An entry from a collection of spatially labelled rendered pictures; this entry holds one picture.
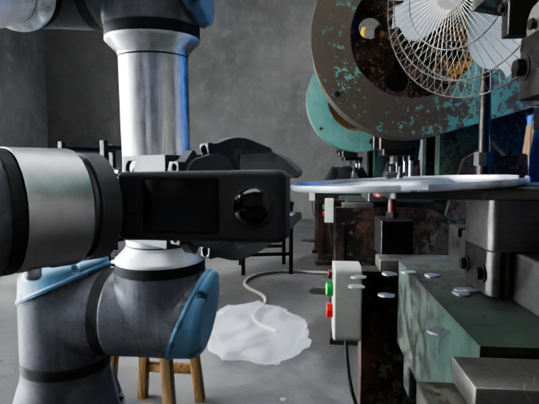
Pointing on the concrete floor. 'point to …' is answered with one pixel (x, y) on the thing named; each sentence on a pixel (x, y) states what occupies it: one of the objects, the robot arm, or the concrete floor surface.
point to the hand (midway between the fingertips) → (297, 194)
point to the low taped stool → (167, 368)
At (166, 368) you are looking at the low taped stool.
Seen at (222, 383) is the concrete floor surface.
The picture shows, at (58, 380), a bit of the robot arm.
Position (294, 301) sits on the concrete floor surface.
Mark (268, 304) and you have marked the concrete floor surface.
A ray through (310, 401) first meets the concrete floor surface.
